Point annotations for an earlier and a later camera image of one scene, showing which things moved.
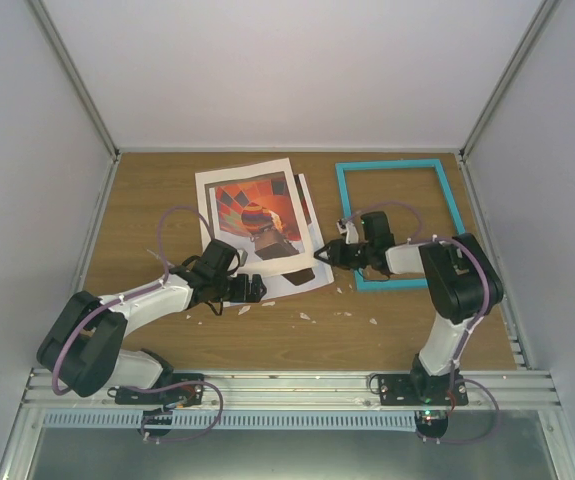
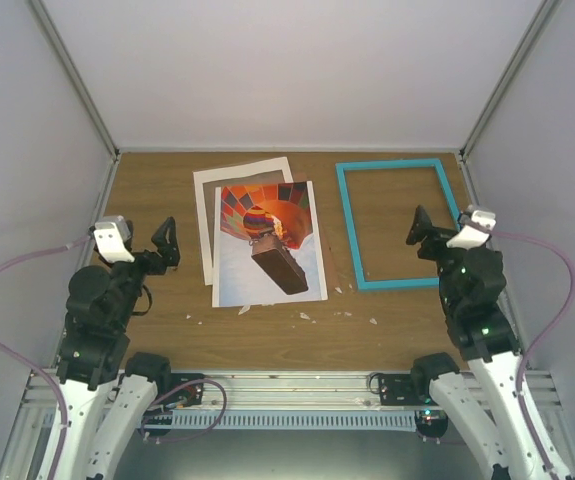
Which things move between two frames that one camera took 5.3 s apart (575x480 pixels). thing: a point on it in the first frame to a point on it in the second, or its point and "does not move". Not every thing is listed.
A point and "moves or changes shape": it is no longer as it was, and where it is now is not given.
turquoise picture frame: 344,166 does not move
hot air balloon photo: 259,217 moves or changes shape
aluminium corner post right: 524,45 does not move
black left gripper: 255,296 to 169,251
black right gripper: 336,252 to 420,228
